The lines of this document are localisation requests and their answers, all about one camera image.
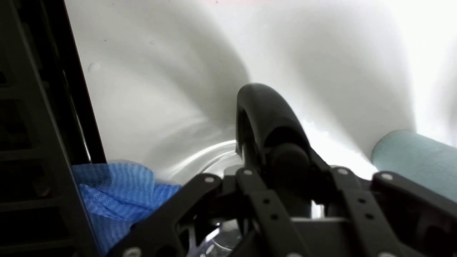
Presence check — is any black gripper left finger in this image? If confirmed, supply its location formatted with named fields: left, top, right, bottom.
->
left=106, top=167, right=306, bottom=257

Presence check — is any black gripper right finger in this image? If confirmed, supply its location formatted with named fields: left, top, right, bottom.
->
left=328, top=166, right=457, bottom=257

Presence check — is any glass coffee pot black handle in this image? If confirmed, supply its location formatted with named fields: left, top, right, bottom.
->
left=162, top=83, right=342, bottom=257

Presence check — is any teal plastic cup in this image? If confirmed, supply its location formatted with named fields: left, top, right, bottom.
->
left=370, top=128, right=457, bottom=204

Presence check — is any blue cloth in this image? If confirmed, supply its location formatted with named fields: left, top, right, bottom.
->
left=71, top=161, right=183, bottom=254

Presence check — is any black stove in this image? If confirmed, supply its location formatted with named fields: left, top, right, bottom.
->
left=0, top=0, right=109, bottom=257

